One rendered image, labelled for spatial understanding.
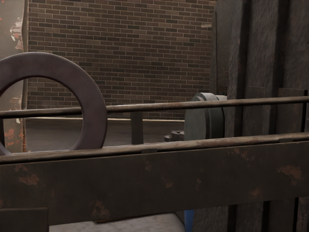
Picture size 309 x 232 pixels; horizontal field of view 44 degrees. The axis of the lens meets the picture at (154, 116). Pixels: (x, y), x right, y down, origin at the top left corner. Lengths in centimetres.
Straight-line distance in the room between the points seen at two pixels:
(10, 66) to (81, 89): 9
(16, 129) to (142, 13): 421
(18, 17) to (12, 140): 92
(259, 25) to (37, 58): 85
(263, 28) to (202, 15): 590
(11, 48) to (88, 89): 256
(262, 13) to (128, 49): 555
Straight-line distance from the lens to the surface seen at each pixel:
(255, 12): 127
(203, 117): 184
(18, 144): 311
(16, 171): 51
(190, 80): 695
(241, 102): 65
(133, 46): 671
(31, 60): 52
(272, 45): 109
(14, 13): 309
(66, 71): 52
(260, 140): 58
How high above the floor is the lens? 74
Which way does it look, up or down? 6 degrees down
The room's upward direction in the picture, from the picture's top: 3 degrees clockwise
